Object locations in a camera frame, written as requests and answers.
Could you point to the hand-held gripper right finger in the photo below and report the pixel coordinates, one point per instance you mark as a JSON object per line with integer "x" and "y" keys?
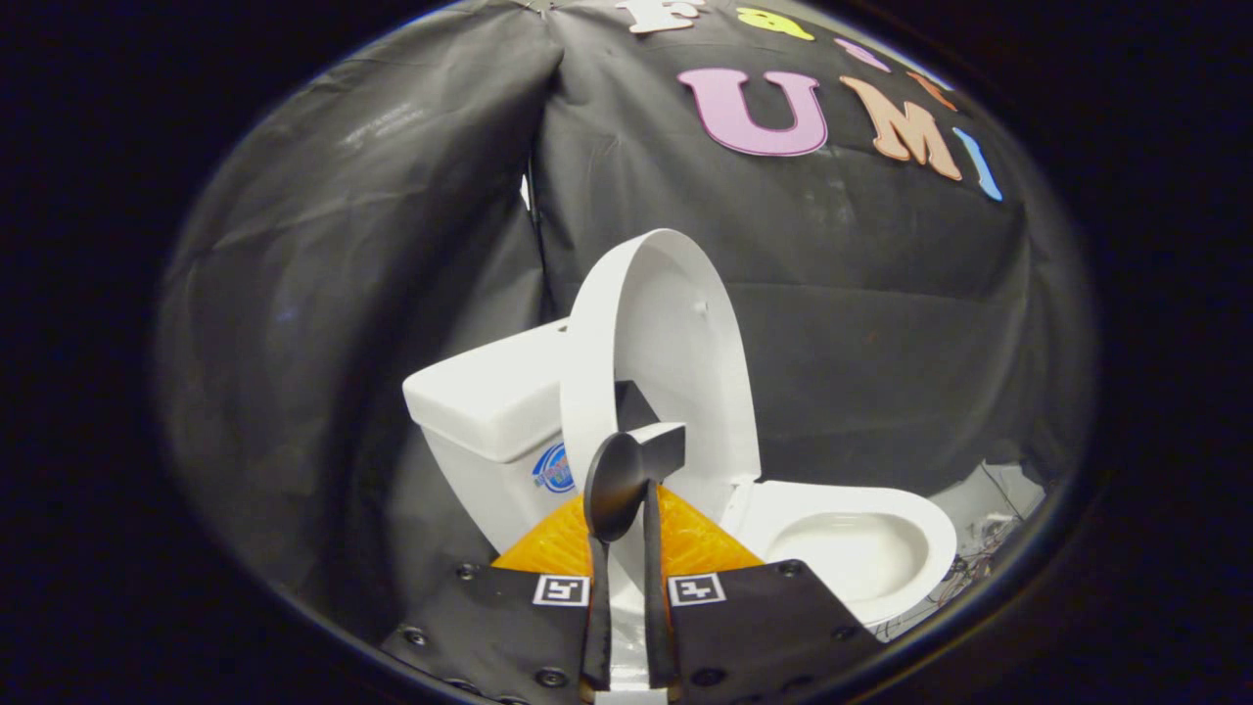
{"x": 658, "y": 607}

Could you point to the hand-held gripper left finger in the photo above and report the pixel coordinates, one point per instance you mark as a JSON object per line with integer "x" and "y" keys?
{"x": 597, "y": 617}

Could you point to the white toilet lid black knob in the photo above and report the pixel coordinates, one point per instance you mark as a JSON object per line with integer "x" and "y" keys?
{"x": 675, "y": 333}

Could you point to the white ceramic toilet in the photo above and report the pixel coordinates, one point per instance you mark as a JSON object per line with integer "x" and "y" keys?
{"x": 489, "y": 401}

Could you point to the black backdrop cloth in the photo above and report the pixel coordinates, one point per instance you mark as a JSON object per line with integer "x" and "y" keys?
{"x": 343, "y": 294}

